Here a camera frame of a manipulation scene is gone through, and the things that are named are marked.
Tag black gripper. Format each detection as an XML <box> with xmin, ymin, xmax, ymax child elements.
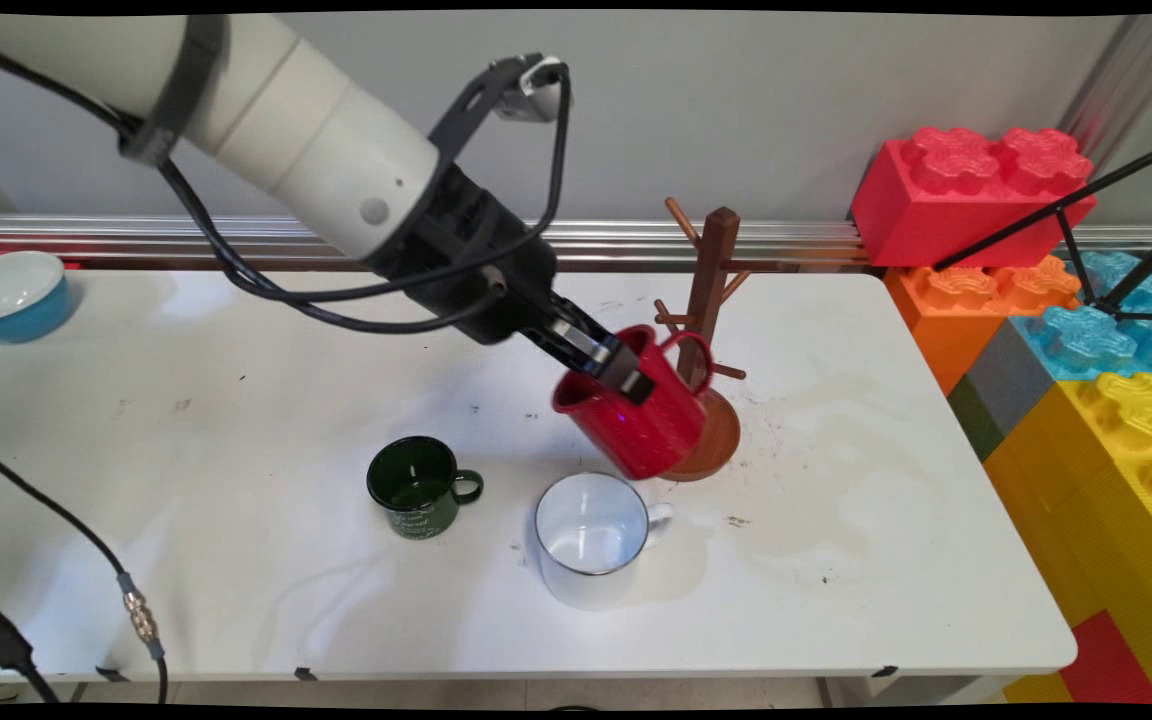
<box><xmin>364</xmin><ymin>163</ymin><xmax>658</xmax><ymax>407</ymax></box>

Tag red speckled enamel mug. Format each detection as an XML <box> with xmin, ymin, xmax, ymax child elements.
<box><xmin>550</xmin><ymin>322</ymin><xmax>718</xmax><ymax>482</ymax></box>

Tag brown wooden mug tree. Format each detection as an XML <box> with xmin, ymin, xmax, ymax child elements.
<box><xmin>653</xmin><ymin>196</ymin><xmax>750</xmax><ymax>484</ymax></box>

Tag white enamel mug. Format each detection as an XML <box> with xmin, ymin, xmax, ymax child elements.
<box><xmin>533</xmin><ymin>470</ymin><xmax>677</xmax><ymax>610</ymax></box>

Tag dark green enamel mug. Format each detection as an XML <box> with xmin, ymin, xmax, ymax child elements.
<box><xmin>366</xmin><ymin>435</ymin><xmax>485</xmax><ymax>542</ymax></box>

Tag orange toy block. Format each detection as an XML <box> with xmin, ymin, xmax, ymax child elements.
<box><xmin>883</xmin><ymin>254</ymin><xmax>1084</xmax><ymax>397</ymax></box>

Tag big red toy block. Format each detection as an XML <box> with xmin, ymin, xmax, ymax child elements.
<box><xmin>849</xmin><ymin>126</ymin><xmax>1100</xmax><ymax>270</ymax></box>

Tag dark green toy block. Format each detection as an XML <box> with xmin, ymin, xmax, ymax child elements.
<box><xmin>947</xmin><ymin>374</ymin><xmax>1008</xmax><ymax>462</ymax></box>

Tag grey toy block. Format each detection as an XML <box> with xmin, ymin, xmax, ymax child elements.
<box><xmin>963</xmin><ymin>319</ymin><xmax>1058</xmax><ymax>442</ymax></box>

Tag black tripod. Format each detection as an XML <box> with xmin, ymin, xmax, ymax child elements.
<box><xmin>930</xmin><ymin>132</ymin><xmax>1152</xmax><ymax>324</ymax></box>

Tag light blue toy block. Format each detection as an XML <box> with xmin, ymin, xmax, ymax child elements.
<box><xmin>1008</xmin><ymin>249</ymin><xmax>1152</xmax><ymax>382</ymax></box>

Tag blue bowl white inside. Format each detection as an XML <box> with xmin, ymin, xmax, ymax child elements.
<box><xmin>0</xmin><ymin>250</ymin><xmax>78</xmax><ymax>345</ymax></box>

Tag small flat red block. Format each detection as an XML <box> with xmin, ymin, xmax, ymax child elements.
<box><xmin>1057</xmin><ymin>609</ymin><xmax>1152</xmax><ymax>706</ymax></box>

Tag black camera cable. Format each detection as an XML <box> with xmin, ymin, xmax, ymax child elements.
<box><xmin>0</xmin><ymin>40</ymin><xmax>574</xmax><ymax>306</ymax></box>

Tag aluminium rail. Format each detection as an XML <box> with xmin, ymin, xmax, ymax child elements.
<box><xmin>0</xmin><ymin>212</ymin><xmax>1152</xmax><ymax>274</ymax></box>

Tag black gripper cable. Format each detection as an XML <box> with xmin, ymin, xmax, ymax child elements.
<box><xmin>151</xmin><ymin>150</ymin><xmax>497</xmax><ymax>336</ymax></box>

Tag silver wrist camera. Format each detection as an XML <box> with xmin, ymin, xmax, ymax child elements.
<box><xmin>493</xmin><ymin>54</ymin><xmax>570</xmax><ymax>124</ymax></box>

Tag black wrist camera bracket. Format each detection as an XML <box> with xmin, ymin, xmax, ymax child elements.
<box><xmin>425</xmin><ymin>54</ymin><xmax>548</xmax><ymax>167</ymax></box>

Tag grey arm strap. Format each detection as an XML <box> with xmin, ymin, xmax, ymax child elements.
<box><xmin>117</xmin><ymin>14</ymin><xmax>230</xmax><ymax>167</ymax></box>

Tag black cable metal connector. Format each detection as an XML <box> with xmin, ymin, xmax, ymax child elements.
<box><xmin>0</xmin><ymin>438</ymin><xmax>170</xmax><ymax>705</ymax></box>

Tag aluminium post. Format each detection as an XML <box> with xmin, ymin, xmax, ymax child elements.
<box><xmin>1055</xmin><ymin>14</ymin><xmax>1152</xmax><ymax>183</ymax></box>

